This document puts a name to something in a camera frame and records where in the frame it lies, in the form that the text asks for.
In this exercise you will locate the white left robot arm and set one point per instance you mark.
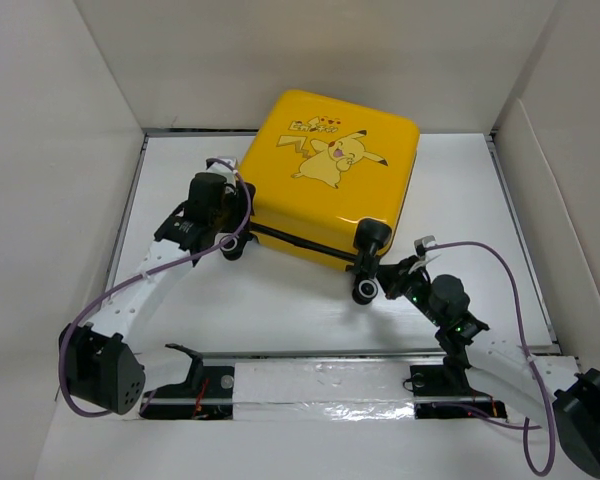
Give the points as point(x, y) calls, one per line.
point(103, 367)

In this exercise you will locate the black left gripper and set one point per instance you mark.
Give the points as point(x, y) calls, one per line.
point(238, 201)

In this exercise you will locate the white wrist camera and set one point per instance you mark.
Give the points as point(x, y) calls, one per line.
point(225, 166)
point(422, 246)

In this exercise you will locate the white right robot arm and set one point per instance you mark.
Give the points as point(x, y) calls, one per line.
point(551, 392)

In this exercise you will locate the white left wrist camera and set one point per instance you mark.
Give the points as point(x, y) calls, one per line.
point(225, 166)

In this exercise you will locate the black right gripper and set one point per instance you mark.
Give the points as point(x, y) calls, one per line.
point(392, 277)

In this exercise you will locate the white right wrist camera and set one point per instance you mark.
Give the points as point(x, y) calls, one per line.
point(422, 246)

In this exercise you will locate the yellow hard-shell suitcase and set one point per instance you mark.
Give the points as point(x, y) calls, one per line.
point(330, 180)

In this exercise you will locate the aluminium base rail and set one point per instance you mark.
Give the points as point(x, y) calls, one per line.
point(320, 356)

